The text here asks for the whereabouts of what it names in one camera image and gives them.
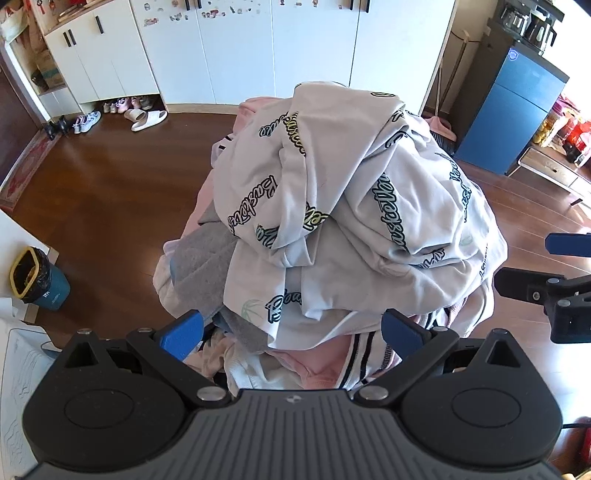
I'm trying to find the red doormat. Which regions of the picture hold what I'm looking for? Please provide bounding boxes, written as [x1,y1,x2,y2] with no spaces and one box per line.
[0,131,62,209]

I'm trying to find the grey cloth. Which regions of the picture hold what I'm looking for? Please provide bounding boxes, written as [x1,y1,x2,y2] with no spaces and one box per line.
[171,203,271,352]

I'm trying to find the blue water dispenser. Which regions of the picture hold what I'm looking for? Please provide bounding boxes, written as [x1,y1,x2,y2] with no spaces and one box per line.
[455,42,570,176]

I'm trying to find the white sneakers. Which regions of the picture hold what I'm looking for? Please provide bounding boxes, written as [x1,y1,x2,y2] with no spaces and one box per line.
[73,111,102,135]

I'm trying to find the white garment with dark stripes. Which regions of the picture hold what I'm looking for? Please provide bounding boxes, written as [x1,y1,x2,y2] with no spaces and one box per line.
[335,272,496,393]

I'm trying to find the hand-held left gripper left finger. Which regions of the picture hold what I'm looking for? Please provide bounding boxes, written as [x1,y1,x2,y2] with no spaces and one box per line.
[58,310,232,409]

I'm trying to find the teal trash bin yellow rim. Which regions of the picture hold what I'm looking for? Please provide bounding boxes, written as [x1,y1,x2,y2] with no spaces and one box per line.
[9,247,71,311]

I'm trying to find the white printed t-shirt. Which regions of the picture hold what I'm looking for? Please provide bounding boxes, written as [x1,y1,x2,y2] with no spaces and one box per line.
[219,82,509,350]

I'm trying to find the pink broom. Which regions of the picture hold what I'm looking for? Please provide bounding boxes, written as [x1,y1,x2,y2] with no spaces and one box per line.
[424,28,459,155]

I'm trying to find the glass kettle set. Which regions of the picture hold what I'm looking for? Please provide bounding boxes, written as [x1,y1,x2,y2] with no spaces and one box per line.
[500,0,565,52]

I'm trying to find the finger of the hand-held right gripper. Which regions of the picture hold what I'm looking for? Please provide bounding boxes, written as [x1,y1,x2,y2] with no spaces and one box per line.
[493,267,591,306]
[545,233,591,257]

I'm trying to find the red bottles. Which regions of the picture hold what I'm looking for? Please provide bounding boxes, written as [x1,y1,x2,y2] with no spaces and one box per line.
[560,117,591,168]

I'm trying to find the cream knitted garment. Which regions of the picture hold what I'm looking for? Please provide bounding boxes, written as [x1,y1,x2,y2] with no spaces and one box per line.
[185,330,278,400]

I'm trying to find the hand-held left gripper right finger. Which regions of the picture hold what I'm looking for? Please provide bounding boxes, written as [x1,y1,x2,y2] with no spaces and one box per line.
[352,309,531,409]

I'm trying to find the black shoes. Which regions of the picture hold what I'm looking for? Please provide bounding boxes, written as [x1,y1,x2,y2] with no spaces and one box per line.
[44,115,70,141]

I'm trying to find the white low shoe cabinet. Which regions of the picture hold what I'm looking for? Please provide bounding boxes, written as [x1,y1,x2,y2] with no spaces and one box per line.
[44,7,168,108]

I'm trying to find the low wooden cabinet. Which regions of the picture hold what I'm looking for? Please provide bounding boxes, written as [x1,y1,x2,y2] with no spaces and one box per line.
[505,145,591,207]

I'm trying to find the pile of clothes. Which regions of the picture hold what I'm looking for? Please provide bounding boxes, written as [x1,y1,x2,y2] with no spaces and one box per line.
[185,97,361,393]

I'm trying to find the brown paper bag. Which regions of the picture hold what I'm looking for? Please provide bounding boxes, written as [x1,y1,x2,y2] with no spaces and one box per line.
[28,46,66,92]

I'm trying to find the white wardrobe with stickers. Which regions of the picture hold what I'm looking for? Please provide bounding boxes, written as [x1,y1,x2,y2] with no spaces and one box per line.
[129,0,457,115]

